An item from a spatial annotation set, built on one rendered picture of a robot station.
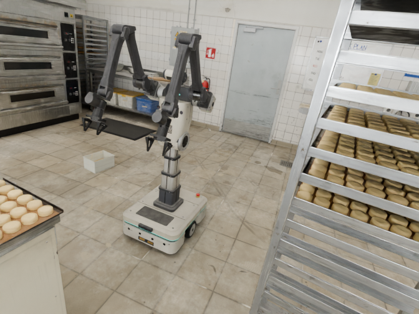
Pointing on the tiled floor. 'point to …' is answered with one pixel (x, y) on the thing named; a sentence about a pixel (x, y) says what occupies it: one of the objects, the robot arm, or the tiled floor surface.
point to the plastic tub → (98, 161)
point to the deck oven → (38, 64)
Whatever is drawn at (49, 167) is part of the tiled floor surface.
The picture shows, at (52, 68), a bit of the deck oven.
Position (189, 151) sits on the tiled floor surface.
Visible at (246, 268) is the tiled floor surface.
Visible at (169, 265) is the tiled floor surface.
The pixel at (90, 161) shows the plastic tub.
